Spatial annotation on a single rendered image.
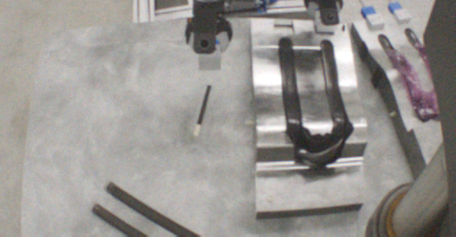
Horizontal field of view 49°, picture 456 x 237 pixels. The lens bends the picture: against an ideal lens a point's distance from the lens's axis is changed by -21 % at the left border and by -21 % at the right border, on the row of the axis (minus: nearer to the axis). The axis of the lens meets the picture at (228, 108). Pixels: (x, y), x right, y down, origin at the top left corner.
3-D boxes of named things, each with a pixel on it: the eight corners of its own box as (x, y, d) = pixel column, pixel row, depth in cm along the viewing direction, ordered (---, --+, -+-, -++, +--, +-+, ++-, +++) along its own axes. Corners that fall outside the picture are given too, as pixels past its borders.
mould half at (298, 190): (249, 37, 160) (250, 7, 149) (342, 41, 160) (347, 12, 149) (255, 219, 136) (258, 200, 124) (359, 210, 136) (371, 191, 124)
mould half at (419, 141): (349, 32, 162) (354, 9, 153) (412, 19, 166) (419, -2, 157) (415, 183, 139) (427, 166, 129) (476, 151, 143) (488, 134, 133)
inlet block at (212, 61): (199, 27, 149) (199, 13, 145) (220, 26, 150) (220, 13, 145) (199, 70, 143) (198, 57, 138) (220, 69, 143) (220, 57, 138)
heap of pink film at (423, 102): (379, 51, 152) (384, 35, 145) (422, 39, 155) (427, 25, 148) (415, 130, 140) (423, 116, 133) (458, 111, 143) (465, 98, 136)
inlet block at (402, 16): (377, -3, 166) (379, -13, 161) (389, -5, 167) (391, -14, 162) (396, 29, 160) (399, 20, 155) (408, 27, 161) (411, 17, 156)
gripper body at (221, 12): (225, 6, 137) (225, -25, 126) (226, 36, 132) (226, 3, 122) (192, 7, 137) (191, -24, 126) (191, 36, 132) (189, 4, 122)
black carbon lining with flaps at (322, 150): (275, 42, 151) (277, 20, 143) (335, 44, 151) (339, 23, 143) (283, 172, 134) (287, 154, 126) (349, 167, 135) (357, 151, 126)
